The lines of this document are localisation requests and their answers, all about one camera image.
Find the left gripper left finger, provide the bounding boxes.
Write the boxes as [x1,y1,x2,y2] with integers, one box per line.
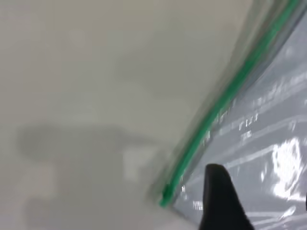
[200,163,255,230]

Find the green zipper slider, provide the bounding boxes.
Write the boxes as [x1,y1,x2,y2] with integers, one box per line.
[159,183,174,207]

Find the clear plastic green-zip bag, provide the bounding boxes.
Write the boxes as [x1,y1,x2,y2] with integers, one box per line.
[148,0,307,230]

